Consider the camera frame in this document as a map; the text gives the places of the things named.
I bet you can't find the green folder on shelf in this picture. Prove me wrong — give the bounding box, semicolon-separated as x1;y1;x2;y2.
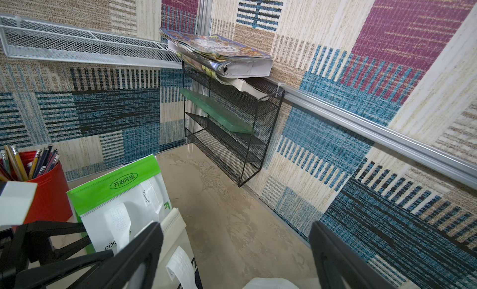
180;89;253;135

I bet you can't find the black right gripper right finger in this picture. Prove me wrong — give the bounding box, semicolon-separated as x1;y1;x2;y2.
308;221;394;289

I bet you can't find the green white takeout bag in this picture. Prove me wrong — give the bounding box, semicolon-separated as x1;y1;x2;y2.
67;155;172;253

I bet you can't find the white wire mesh basket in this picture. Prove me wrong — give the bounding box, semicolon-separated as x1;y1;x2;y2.
1;14;183;69

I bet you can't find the navy white takeout bag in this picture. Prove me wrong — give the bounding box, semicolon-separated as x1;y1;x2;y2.
152;208;203;289

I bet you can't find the red pencil cup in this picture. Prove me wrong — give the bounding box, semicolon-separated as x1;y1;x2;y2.
1;145;72;227

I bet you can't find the black wire mesh shelf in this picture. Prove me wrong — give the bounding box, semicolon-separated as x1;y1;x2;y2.
180;63;285;187

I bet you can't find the colourful picture book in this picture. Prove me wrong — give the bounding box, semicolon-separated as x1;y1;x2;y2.
161;28;273;79

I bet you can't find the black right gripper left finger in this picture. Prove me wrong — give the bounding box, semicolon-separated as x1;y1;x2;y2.
76;222;163;289

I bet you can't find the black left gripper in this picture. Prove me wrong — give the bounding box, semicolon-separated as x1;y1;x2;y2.
1;221;114;289

